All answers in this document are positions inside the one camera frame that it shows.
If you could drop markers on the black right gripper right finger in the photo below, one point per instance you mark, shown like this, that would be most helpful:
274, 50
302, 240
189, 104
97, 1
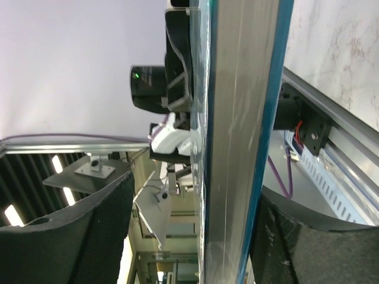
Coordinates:
294, 244

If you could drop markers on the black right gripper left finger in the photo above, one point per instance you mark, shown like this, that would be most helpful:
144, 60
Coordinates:
82, 243

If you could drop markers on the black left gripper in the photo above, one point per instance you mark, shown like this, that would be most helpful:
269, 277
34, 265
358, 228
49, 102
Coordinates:
178, 61

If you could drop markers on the teal ocean cover book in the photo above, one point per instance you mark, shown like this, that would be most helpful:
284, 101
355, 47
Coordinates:
238, 50

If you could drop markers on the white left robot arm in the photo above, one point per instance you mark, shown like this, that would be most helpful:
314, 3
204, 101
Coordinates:
170, 140

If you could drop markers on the black monitor on stand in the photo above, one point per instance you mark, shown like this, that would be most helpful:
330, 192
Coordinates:
89, 174

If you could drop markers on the grey monitor on stand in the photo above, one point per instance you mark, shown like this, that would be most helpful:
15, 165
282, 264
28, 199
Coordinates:
154, 203

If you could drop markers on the white slotted cable duct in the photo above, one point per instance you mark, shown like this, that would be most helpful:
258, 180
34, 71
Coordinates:
332, 191

